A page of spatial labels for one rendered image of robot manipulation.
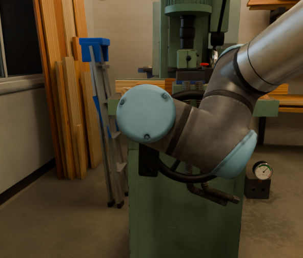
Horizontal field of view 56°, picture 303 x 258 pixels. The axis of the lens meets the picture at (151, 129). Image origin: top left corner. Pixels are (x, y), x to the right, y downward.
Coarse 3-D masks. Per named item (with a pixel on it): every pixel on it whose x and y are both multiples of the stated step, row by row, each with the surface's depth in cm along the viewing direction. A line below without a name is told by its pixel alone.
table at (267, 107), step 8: (112, 96) 106; (120, 96) 106; (112, 104) 100; (256, 104) 98; (264, 104) 98; (272, 104) 98; (112, 112) 101; (256, 112) 99; (264, 112) 98; (272, 112) 98
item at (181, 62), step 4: (180, 52) 106; (184, 52) 106; (188, 52) 106; (192, 52) 106; (196, 52) 106; (180, 56) 106; (184, 56) 106; (192, 56) 106; (196, 56) 106; (180, 60) 107; (184, 60) 106; (192, 60) 106; (196, 60) 107; (176, 64) 120; (180, 64) 107; (184, 64) 107; (188, 64) 107; (192, 64) 107; (196, 64) 108
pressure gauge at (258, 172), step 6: (258, 162) 98; (264, 162) 98; (252, 168) 100; (258, 168) 97; (264, 168) 97; (270, 168) 97; (258, 174) 98; (264, 174) 98; (270, 174) 97; (258, 180) 101
